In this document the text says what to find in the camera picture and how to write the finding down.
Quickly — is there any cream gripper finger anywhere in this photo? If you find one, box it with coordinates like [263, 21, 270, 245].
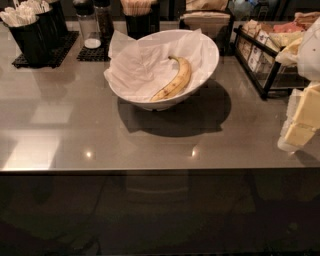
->
[277, 121, 316, 152]

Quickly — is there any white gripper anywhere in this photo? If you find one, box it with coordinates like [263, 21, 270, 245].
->
[275, 18, 320, 129]

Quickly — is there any yellow banana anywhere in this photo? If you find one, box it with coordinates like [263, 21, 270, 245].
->
[150, 56, 192, 102]

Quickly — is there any white bowl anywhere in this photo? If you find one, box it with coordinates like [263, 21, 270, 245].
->
[108, 29, 221, 112]

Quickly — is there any black napkin holder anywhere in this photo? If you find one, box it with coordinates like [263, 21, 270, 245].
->
[179, 0, 234, 56]

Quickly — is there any white paper liner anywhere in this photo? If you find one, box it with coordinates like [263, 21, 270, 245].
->
[103, 28, 204, 103]

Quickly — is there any black cup of stirrers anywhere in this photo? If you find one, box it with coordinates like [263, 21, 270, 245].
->
[120, 0, 160, 39]

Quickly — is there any black rubber mat small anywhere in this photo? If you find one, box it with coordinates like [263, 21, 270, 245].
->
[77, 38, 110, 62]

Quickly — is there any glass pepper grinder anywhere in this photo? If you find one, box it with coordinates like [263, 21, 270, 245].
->
[94, 0, 114, 42]

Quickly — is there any glass salt shaker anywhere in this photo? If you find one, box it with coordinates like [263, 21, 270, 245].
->
[73, 0, 101, 49]

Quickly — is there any black rubber mat left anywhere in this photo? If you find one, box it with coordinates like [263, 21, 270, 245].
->
[12, 31, 79, 68]

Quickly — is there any rear black utensil cup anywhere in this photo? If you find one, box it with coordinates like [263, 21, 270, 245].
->
[21, 0, 68, 49]

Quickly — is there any black utensil cup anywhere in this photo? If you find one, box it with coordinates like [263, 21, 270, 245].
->
[21, 0, 68, 49]
[0, 5, 49, 65]

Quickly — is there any front black utensil cup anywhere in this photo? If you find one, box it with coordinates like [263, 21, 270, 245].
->
[0, 5, 49, 65]

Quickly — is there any black wire packet rack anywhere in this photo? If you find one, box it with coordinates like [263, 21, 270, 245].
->
[233, 12, 319, 99]

